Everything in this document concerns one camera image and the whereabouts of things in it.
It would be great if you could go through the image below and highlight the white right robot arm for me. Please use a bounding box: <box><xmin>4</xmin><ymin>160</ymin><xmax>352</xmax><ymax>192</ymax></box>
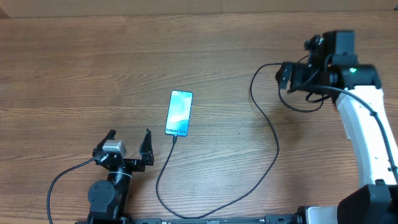
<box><xmin>275</xmin><ymin>30</ymin><xmax>397</xmax><ymax>223</ymax></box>

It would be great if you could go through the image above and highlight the blue Galaxy smartphone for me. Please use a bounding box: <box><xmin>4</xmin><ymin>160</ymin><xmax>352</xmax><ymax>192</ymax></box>
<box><xmin>165</xmin><ymin>90</ymin><xmax>193</xmax><ymax>137</ymax></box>

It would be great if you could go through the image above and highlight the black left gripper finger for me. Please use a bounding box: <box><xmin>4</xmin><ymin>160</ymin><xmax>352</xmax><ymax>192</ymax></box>
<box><xmin>139</xmin><ymin>128</ymin><xmax>154</xmax><ymax>166</ymax></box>
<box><xmin>93</xmin><ymin>129</ymin><xmax>116</xmax><ymax>154</ymax></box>

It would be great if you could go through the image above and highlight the black USB charging cable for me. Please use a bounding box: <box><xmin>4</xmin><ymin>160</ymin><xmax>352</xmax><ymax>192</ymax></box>
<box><xmin>155</xmin><ymin>54</ymin><xmax>326</xmax><ymax>220</ymax></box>

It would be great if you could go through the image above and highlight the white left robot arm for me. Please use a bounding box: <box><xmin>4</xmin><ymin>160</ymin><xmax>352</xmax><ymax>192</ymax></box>
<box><xmin>46</xmin><ymin>129</ymin><xmax>154</xmax><ymax>224</ymax></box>

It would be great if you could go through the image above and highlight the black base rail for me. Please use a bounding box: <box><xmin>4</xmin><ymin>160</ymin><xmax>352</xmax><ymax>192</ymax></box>
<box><xmin>74</xmin><ymin>213</ymin><xmax>299</xmax><ymax>224</ymax></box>

